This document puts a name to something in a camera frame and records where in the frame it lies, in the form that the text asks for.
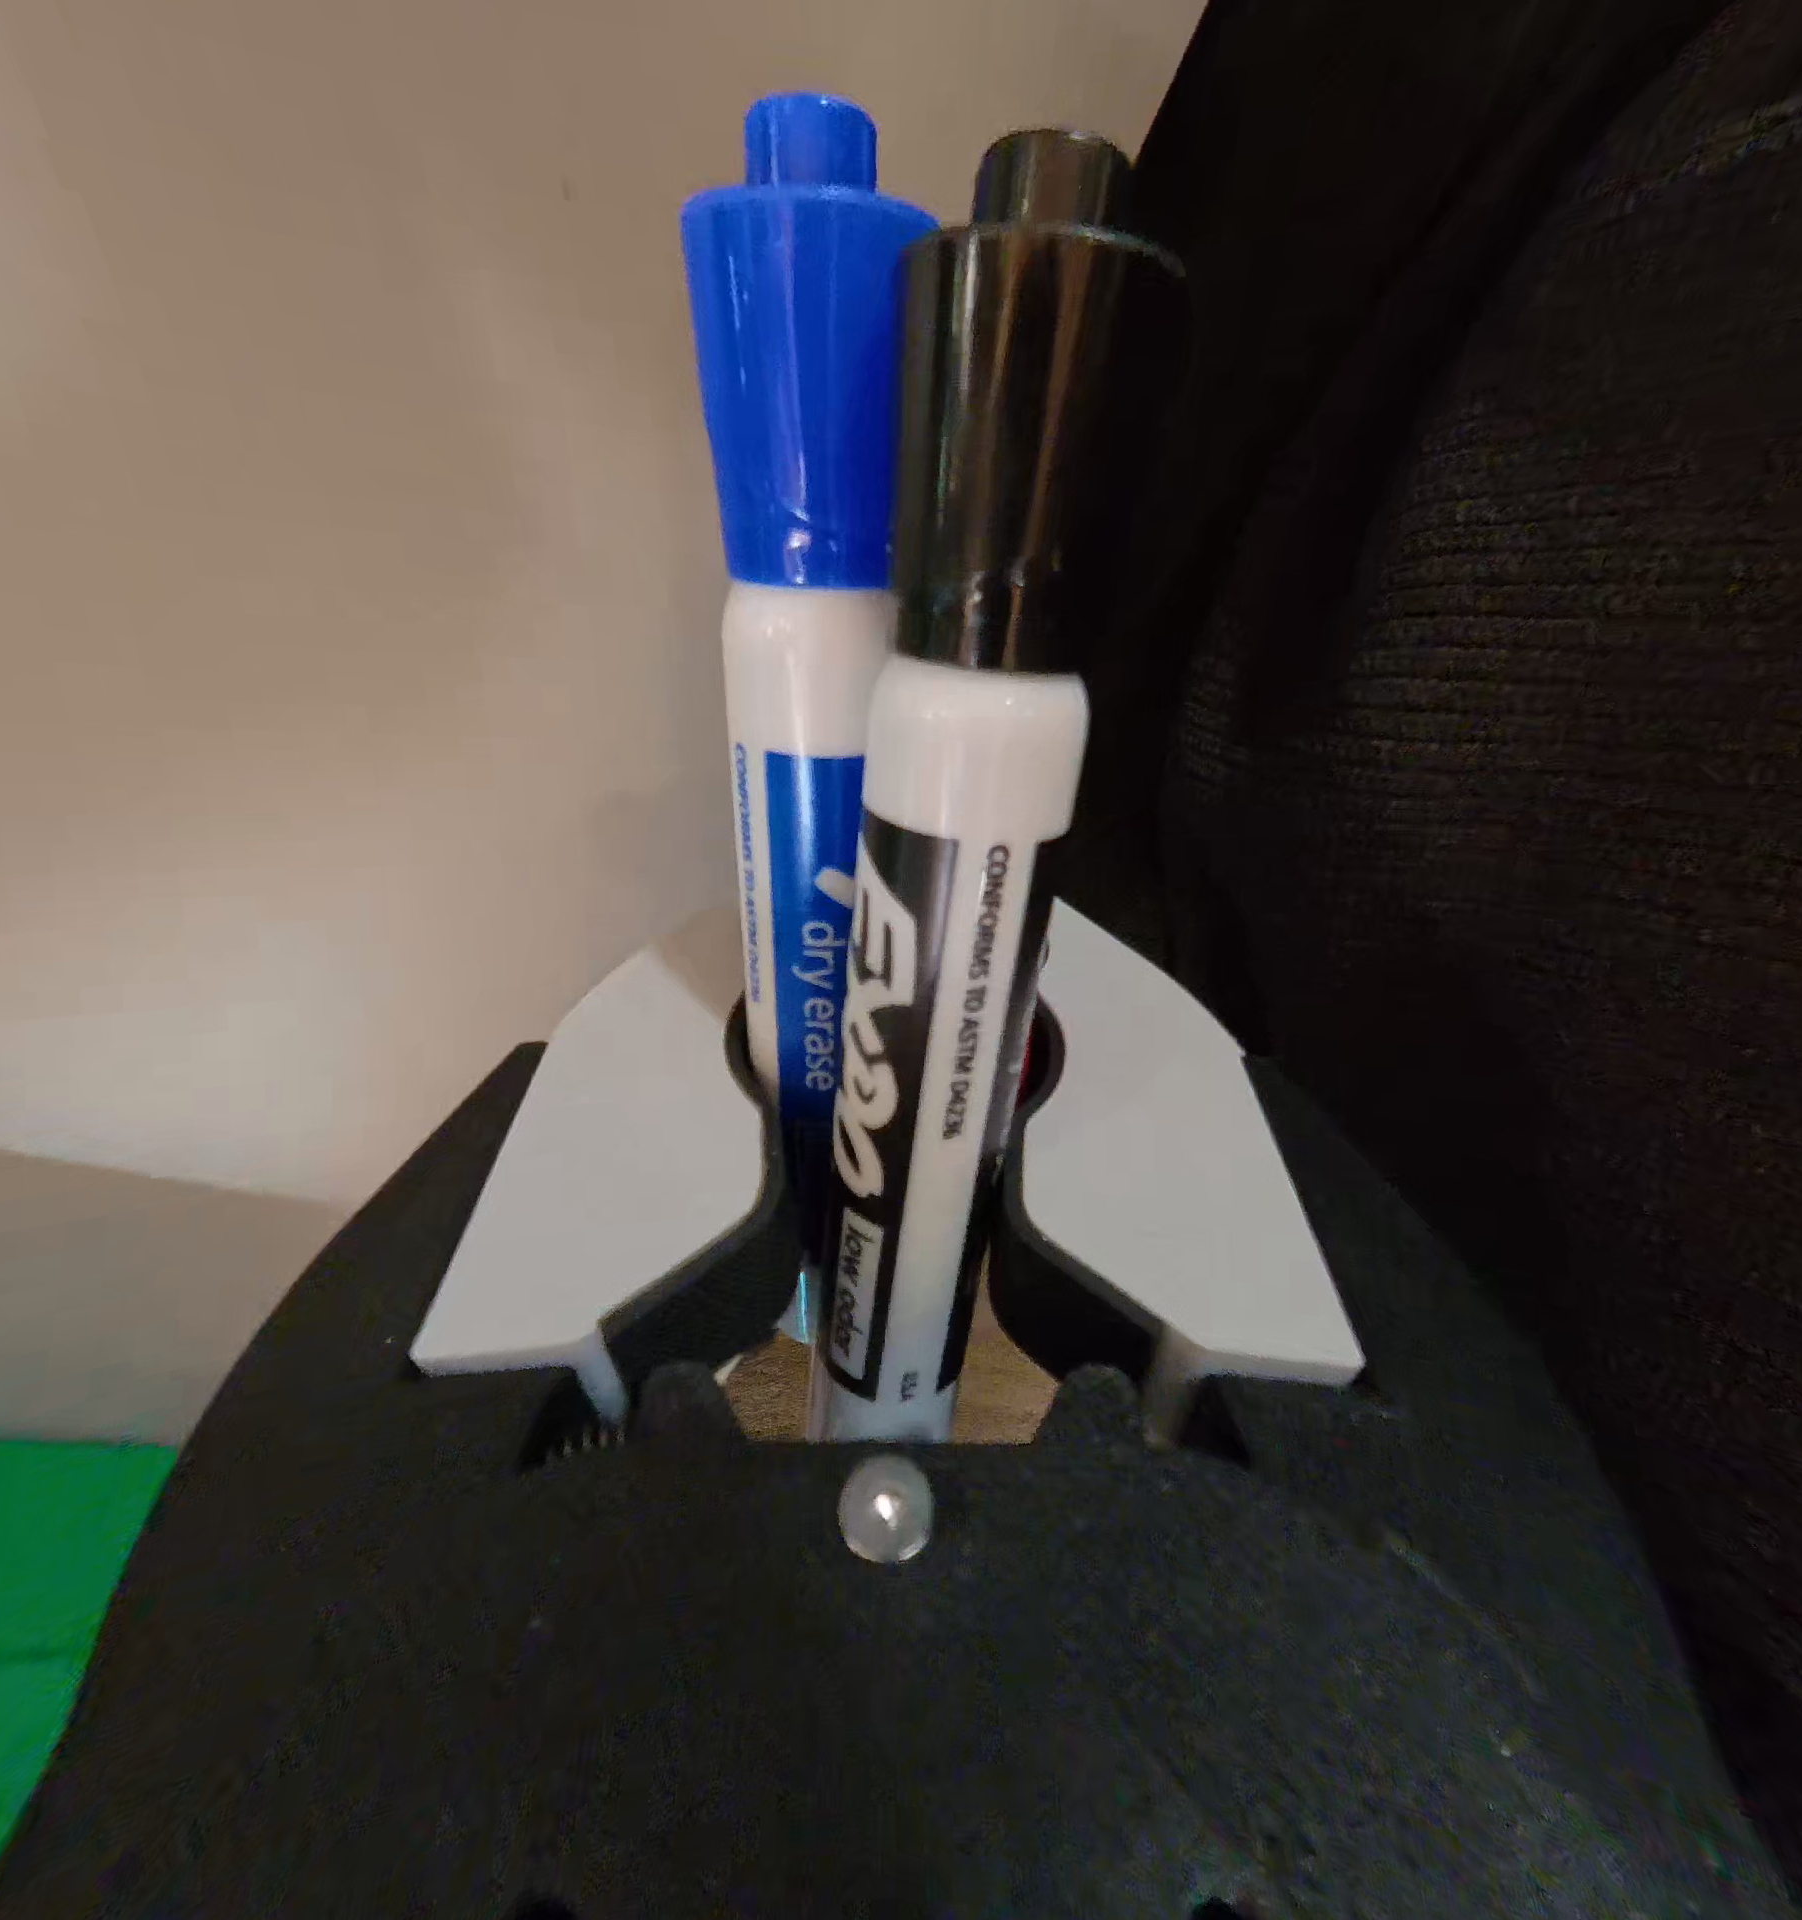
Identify green plastic bin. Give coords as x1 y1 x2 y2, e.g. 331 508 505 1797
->
0 1431 183 1873

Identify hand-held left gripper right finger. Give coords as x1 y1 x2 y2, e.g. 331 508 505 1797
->
997 899 1365 1442

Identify black dry erase marker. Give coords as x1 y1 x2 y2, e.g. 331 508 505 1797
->
810 132 1192 1443

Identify red dry erase marker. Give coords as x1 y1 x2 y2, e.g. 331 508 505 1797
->
1008 930 1069 1143

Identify blue dry erase marker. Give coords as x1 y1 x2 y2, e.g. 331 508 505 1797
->
679 94 946 1353

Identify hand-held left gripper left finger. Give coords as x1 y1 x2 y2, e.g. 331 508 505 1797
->
409 904 785 1421

